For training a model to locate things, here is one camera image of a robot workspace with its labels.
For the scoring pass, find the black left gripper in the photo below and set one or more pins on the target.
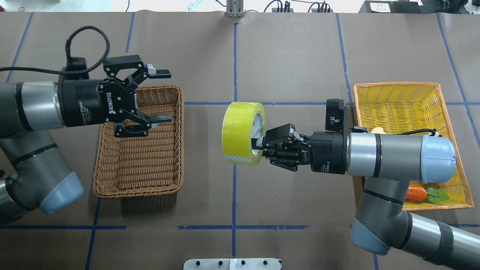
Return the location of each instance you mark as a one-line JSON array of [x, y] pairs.
[[79, 103]]

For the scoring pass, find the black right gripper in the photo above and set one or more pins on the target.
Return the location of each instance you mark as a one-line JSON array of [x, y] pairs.
[[327, 152]]

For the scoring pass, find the yellow tape roll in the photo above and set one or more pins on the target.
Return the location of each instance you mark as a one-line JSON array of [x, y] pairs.
[[243, 124]]

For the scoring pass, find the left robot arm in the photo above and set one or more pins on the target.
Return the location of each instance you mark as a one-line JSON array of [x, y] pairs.
[[44, 180]]

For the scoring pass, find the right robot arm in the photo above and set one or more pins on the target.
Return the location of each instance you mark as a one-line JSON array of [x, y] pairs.
[[389, 163]]

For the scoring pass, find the brown wicker basket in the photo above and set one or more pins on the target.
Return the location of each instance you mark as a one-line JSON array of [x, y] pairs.
[[144, 166]]

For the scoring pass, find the yellow woven basket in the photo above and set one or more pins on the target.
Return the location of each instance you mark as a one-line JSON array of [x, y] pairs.
[[399, 107]]

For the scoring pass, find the toy bread croissant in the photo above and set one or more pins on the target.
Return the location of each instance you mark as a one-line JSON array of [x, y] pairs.
[[378, 130]]

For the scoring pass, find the toy carrot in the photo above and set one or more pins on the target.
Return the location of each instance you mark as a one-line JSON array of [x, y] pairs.
[[429, 195]]

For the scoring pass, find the black box with label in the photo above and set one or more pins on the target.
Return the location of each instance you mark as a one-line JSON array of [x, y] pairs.
[[389, 7]]

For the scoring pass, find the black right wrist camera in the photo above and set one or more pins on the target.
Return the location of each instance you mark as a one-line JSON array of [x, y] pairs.
[[335, 115]]

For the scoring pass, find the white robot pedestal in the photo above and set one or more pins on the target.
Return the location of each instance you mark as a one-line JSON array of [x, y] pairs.
[[233, 264]]

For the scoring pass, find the aluminium frame post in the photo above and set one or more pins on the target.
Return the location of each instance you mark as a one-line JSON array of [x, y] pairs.
[[235, 9]]

